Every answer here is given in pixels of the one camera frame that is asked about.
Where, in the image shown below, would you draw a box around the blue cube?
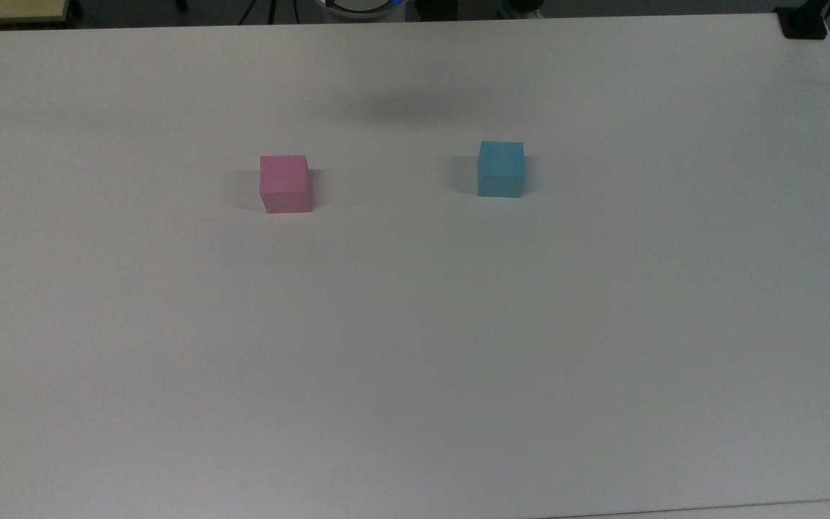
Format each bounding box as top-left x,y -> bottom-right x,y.
477,141 -> 527,198

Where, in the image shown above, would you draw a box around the pink cube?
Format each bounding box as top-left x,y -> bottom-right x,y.
259,155 -> 313,215

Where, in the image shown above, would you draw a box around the black tripod legs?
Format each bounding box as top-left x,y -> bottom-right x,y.
238,0 -> 280,26

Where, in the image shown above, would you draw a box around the black table clamp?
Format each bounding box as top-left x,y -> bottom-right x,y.
774,0 -> 830,40

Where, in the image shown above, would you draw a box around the yellow wooden table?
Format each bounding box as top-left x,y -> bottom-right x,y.
0,0 -> 71,27

